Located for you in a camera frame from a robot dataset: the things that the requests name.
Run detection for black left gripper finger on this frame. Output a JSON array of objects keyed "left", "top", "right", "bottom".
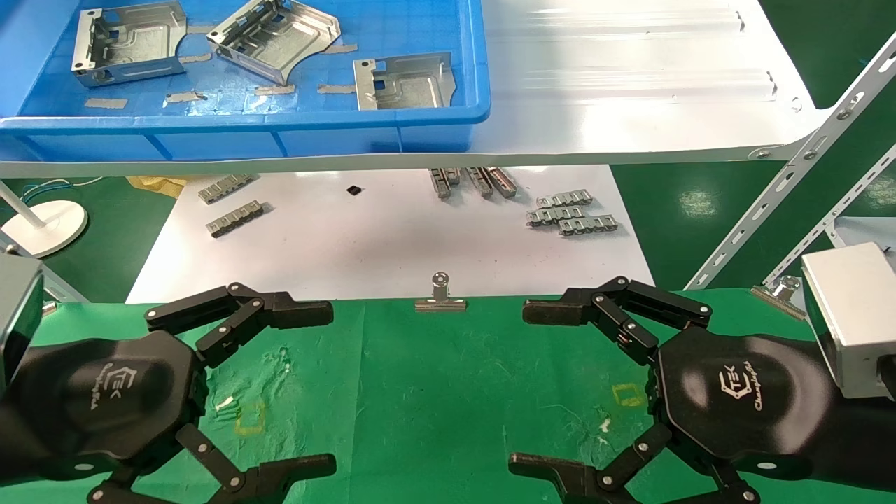
[
  {"left": 145, "top": 282, "right": 335, "bottom": 369},
  {"left": 87, "top": 423, "right": 337, "bottom": 504}
]

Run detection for white metal shelf plate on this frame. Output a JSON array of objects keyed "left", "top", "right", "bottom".
[{"left": 0, "top": 0, "right": 835, "bottom": 179}]

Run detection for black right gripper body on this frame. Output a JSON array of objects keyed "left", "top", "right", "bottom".
[{"left": 651, "top": 328, "right": 835, "bottom": 482}]

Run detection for curved sheet metal bracket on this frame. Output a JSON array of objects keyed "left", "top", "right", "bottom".
[{"left": 206, "top": 0, "right": 342, "bottom": 86}]

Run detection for blue green wires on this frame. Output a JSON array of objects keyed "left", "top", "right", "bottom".
[{"left": 21, "top": 177, "right": 106, "bottom": 202}]

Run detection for yellow crumpled cloth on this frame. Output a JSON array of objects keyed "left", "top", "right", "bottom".
[{"left": 126, "top": 175, "right": 188, "bottom": 200}]

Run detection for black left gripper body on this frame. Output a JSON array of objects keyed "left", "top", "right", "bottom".
[{"left": 14, "top": 331, "right": 209, "bottom": 485}]

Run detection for light grey plate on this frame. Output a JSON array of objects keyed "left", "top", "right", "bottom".
[{"left": 833, "top": 216, "right": 896, "bottom": 254}]

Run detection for white board sheet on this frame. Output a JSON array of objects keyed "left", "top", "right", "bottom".
[{"left": 126, "top": 164, "right": 657, "bottom": 304}]

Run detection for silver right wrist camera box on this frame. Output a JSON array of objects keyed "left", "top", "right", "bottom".
[{"left": 801, "top": 243, "right": 896, "bottom": 400}]

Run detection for green cloth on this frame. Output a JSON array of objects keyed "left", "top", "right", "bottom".
[{"left": 0, "top": 288, "right": 896, "bottom": 504}]

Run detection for folded sheet metal bracket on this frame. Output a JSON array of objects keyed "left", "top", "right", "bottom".
[{"left": 71, "top": 1, "right": 188, "bottom": 88}]

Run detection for flat sheet metal bracket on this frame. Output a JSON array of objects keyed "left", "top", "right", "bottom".
[{"left": 353, "top": 52, "right": 457, "bottom": 111}]

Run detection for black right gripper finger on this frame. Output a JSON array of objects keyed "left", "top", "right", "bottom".
[
  {"left": 523, "top": 276, "right": 713, "bottom": 367},
  {"left": 509, "top": 422, "right": 761, "bottom": 504}
]

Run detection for blue plastic bin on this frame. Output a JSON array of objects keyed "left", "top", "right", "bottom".
[{"left": 0, "top": 0, "right": 491, "bottom": 163}]

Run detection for white perforated angle bar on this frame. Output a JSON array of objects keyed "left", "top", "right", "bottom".
[
  {"left": 0, "top": 231, "right": 89, "bottom": 304},
  {"left": 763, "top": 146, "right": 896, "bottom": 286},
  {"left": 685, "top": 34, "right": 896, "bottom": 291}
]

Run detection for white round lamp stand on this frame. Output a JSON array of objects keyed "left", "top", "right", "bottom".
[{"left": 0, "top": 181, "right": 89, "bottom": 258}]

